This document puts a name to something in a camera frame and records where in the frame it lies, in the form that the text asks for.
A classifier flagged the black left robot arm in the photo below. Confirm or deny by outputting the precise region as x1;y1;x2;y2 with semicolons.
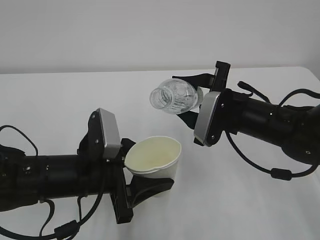
0;108;174;224

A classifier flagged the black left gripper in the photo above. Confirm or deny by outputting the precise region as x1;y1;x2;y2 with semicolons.
77;111;174;224

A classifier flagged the black camera cable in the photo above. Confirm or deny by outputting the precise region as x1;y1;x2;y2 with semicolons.
0;124;106;240
224;80;320;181

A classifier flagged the black left camera cable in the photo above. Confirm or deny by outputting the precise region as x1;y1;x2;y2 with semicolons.
0;124;106;240

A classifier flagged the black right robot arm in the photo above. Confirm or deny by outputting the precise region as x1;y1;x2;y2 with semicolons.
179;61;320;166

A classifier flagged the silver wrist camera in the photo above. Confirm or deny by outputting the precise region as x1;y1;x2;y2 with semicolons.
97;108;121;160
193;91;220;147

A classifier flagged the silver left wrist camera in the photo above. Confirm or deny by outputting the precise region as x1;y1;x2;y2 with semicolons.
97;108;121;160

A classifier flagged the white paper cup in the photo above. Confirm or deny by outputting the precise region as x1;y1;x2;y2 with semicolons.
124;136;182;180

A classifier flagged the clear green-label water bottle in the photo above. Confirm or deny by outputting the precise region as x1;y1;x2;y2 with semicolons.
149;79;204;115

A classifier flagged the black right camera cable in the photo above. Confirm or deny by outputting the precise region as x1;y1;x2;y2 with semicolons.
224;80;320;181

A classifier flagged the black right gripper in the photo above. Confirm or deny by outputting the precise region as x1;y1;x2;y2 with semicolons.
172;61;236;147

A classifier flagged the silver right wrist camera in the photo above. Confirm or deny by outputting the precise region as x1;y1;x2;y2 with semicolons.
193;91;220;147

